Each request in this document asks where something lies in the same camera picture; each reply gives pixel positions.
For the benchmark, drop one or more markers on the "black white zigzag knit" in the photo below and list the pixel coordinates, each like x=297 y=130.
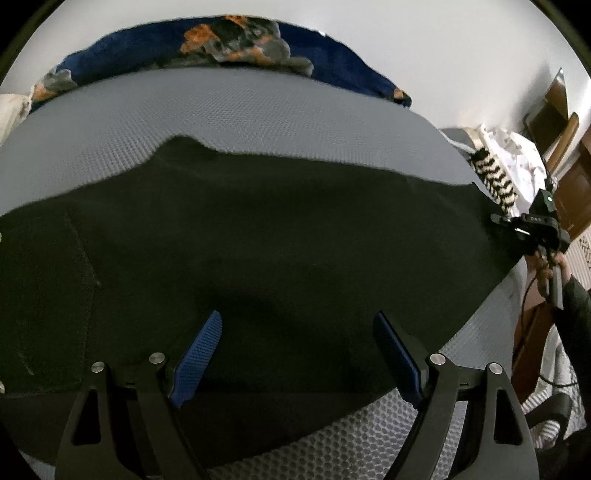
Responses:
x=495 y=178

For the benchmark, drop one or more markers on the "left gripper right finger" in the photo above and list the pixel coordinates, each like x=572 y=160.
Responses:
x=495 y=441

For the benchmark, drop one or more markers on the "navy floral blanket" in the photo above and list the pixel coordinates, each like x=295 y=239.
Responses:
x=222 y=41

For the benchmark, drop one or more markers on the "brown wooden furniture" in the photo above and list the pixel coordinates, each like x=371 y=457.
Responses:
x=553 y=127

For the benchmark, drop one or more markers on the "grey mesh mattress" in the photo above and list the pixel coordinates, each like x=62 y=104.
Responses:
x=105 y=129

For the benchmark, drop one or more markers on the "person right hand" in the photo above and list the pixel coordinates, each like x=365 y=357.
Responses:
x=544 y=271

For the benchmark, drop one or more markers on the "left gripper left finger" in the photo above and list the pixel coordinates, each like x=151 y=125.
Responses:
x=87 y=448

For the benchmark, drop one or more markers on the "white floral pillow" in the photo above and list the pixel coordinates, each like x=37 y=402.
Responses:
x=14 y=109

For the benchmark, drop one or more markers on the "person right forearm dark sleeve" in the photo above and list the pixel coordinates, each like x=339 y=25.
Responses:
x=573 y=325

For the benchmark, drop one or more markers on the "black pants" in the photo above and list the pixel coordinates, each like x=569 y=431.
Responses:
x=296 y=256

